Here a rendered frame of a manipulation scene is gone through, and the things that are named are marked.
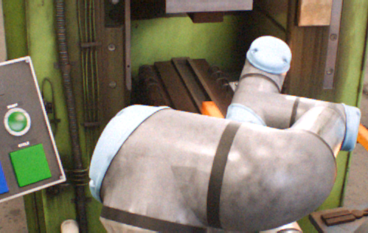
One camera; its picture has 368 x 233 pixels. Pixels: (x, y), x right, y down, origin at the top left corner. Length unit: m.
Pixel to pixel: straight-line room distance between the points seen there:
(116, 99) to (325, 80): 0.57
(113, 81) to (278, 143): 0.98
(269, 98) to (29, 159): 0.54
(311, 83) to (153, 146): 1.12
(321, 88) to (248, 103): 0.74
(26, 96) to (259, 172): 0.81
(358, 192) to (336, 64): 1.53
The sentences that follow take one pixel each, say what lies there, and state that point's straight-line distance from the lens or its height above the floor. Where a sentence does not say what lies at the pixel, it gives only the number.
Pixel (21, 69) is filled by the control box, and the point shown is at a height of 1.18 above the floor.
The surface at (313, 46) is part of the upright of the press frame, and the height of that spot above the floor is 1.12.
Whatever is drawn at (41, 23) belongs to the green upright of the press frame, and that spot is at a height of 1.22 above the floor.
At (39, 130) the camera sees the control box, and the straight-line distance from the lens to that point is 1.33.
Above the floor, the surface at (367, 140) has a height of 0.99.
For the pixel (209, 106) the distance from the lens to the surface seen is 1.53.
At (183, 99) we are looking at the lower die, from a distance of 1.61.
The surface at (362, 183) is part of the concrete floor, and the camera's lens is 3.25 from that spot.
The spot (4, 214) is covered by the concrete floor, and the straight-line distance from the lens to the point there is 2.95.
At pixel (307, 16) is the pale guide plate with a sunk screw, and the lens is 1.61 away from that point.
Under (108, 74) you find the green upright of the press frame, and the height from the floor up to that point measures 1.07.
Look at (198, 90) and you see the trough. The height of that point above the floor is 0.99.
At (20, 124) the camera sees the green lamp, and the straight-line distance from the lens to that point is 1.31.
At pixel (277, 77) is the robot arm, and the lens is 1.07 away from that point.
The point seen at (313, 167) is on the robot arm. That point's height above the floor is 1.35.
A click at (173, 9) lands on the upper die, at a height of 1.28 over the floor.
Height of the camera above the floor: 1.67
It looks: 27 degrees down
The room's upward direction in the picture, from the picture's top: 1 degrees clockwise
